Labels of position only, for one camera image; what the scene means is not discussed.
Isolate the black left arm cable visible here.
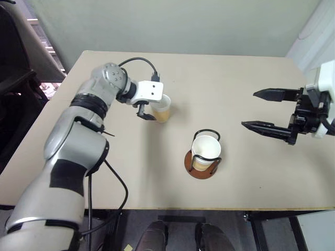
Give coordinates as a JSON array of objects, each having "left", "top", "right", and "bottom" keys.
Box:
[{"left": 78, "top": 159, "right": 129, "bottom": 251}]

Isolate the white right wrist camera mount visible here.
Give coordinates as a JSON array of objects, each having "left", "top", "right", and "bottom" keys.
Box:
[{"left": 305, "top": 59, "right": 335, "bottom": 139}]

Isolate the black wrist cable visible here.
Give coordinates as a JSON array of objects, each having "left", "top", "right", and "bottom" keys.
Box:
[
  {"left": 323, "top": 115, "right": 335, "bottom": 130},
  {"left": 118, "top": 57, "right": 161, "bottom": 82}
]

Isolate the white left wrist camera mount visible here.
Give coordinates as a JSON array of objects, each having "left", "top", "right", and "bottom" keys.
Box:
[{"left": 130, "top": 80, "right": 164, "bottom": 106}]

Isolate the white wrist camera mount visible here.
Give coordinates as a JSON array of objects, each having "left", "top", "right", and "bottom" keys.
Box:
[
  {"left": 305, "top": 59, "right": 335, "bottom": 139},
  {"left": 130, "top": 80, "right": 164, "bottom": 106}
]

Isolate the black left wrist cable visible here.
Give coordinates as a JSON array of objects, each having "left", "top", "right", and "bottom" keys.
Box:
[{"left": 118, "top": 57, "right": 161, "bottom": 82}]

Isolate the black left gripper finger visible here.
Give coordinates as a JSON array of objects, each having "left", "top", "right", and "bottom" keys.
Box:
[{"left": 136, "top": 104, "right": 157, "bottom": 122}]

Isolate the white panel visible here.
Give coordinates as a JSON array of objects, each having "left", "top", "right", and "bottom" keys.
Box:
[{"left": 297, "top": 210, "right": 335, "bottom": 251}]

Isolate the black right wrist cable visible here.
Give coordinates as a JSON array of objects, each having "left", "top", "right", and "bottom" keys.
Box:
[{"left": 323, "top": 115, "right": 335, "bottom": 130}]

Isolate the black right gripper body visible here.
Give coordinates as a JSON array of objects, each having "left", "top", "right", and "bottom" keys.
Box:
[{"left": 286, "top": 87, "right": 331, "bottom": 146}]

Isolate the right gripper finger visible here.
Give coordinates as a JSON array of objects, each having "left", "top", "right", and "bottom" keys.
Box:
[
  {"left": 253, "top": 88, "right": 300, "bottom": 102},
  {"left": 241, "top": 120, "right": 292, "bottom": 144}
]

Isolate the black wire cup holder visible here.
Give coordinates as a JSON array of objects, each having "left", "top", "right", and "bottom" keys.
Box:
[{"left": 184, "top": 128, "right": 222, "bottom": 180}]

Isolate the dark rounded shape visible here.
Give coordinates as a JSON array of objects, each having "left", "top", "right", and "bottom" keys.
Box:
[
  {"left": 195, "top": 222, "right": 231, "bottom": 251},
  {"left": 137, "top": 220, "right": 169, "bottom": 251}
]

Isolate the beige board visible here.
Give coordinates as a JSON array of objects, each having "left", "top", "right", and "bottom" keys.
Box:
[{"left": 10, "top": 0, "right": 66, "bottom": 82}]

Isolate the black chair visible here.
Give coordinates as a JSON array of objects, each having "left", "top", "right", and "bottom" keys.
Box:
[{"left": 0, "top": 0, "right": 49, "bottom": 170}]

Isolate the paper cup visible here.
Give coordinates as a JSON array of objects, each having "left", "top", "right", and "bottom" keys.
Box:
[
  {"left": 191, "top": 134, "right": 222, "bottom": 172},
  {"left": 151, "top": 94, "right": 172, "bottom": 123}
]

